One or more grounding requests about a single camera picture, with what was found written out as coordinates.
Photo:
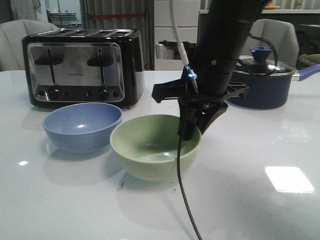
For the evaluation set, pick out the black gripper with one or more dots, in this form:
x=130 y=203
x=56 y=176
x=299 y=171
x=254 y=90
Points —
x=196 y=108

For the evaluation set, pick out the green bowl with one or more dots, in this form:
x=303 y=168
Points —
x=146 y=147

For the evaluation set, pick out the blue bowl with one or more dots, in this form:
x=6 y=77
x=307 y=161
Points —
x=82 y=128

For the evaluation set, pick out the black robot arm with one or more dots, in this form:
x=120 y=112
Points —
x=213 y=73

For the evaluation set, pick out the clear plastic container blue lid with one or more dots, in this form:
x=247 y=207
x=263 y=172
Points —
x=168 y=50

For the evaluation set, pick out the glass lid blue knob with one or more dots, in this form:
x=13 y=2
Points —
x=259 y=64

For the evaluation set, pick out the beige armchair right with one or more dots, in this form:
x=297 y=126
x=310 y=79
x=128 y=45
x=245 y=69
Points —
x=283 y=37

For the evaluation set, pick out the beige armchair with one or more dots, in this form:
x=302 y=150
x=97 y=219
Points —
x=283 y=37
x=11 y=35

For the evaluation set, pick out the red barrier belt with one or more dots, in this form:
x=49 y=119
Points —
x=117 y=16

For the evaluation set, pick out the brown cushion seat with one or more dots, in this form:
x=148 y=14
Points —
x=306 y=60

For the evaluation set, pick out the fruit plate on counter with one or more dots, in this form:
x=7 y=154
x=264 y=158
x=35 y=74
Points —
x=271 y=6

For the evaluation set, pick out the dark counter with white top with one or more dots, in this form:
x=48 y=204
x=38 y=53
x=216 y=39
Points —
x=305 y=17

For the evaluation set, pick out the black and steel toaster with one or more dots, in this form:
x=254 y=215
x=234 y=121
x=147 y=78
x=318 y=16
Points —
x=71 y=66

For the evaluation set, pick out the metal cart in background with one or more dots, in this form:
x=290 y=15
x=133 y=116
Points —
x=63 y=19

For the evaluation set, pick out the beige armchair left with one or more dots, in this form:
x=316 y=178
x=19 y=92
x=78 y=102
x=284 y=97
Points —
x=11 y=35

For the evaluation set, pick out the blue saucepan with handle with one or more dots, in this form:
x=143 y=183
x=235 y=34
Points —
x=268 y=85

